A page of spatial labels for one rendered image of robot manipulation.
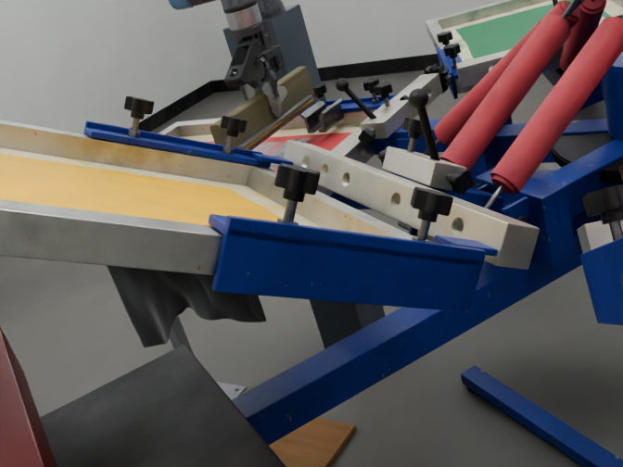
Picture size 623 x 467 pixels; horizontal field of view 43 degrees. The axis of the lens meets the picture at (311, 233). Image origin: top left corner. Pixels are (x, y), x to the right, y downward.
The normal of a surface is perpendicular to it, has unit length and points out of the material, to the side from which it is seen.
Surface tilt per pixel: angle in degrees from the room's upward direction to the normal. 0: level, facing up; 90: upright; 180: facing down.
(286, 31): 90
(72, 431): 0
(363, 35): 90
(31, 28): 90
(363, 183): 58
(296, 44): 90
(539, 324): 0
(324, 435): 0
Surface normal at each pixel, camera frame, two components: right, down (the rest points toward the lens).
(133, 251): 0.45, 0.26
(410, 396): -0.27, -0.87
